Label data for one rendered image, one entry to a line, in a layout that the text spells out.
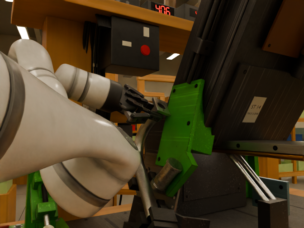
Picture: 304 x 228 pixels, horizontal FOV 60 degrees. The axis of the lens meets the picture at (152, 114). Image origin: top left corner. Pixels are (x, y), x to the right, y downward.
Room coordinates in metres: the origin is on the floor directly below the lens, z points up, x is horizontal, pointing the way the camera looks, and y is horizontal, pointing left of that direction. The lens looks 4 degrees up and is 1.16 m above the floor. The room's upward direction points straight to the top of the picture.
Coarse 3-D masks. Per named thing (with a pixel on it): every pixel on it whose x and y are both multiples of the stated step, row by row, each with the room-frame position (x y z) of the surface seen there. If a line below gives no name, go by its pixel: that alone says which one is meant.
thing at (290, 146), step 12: (228, 144) 0.63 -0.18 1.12; (240, 144) 0.60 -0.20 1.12; (252, 144) 0.57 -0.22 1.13; (264, 144) 0.55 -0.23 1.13; (276, 144) 0.52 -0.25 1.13; (288, 144) 0.50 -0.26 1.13; (300, 144) 0.49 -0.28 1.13; (264, 156) 0.55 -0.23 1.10; (276, 156) 0.53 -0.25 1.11; (288, 156) 0.50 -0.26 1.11; (300, 156) 0.48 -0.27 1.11
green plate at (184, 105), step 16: (176, 96) 0.66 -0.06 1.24; (192, 96) 0.60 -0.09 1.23; (176, 112) 0.64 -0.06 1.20; (192, 112) 0.58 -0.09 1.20; (176, 128) 0.62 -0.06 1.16; (192, 128) 0.57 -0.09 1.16; (208, 128) 0.61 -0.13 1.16; (160, 144) 0.66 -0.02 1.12; (176, 144) 0.60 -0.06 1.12; (192, 144) 0.59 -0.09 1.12; (208, 144) 0.61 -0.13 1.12; (160, 160) 0.64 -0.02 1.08
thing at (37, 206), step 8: (32, 184) 0.63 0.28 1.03; (32, 192) 0.62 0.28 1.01; (32, 200) 0.61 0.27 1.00; (40, 200) 0.61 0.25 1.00; (48, 200) 0.62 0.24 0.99; (32, 208) 0.59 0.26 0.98; (40, 208) 0.57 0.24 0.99; (48, 208) 0.58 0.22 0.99; (56, 208) 0.59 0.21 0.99; (32, 216) 0.58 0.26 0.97; (40, 216) 0.58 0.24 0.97; (56, 216) 0.60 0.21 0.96
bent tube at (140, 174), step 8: (160, 104) 0.68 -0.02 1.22; (160, 112) 0.64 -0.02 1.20; (168, 112) 0.66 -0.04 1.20; (152, 120) 0.68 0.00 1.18; (144, 128) 0.69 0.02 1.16; (136, 136) 0.71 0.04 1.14; (144, 136) 0.70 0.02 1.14; (136, 144) 0.70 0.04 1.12; (144, 144) 0.71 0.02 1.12; (144, 168) 0.66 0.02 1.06; (136, 176) 0.65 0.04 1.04; (144, 176) 0.64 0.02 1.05; (144, 184) 0.62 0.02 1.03; (144, 192) 0.60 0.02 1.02; (152, 192) 0.61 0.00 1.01; (144, 200) 0.59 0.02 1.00; (152, 200) 0.59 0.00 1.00; (144, 208) 0.58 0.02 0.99
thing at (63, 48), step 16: (48, 16) 0.77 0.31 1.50; (48, 32) 0.77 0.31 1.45; (64, 32) 0.80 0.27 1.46; (80, 32) 0.82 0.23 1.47; (48, 48) 0.78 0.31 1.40; (64, 48) 0.80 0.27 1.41; (80, 48) 0.82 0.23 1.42; (80, 64) 0.82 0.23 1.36; (272, 160) 1.31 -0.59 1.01; (272, 176) 1.31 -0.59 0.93
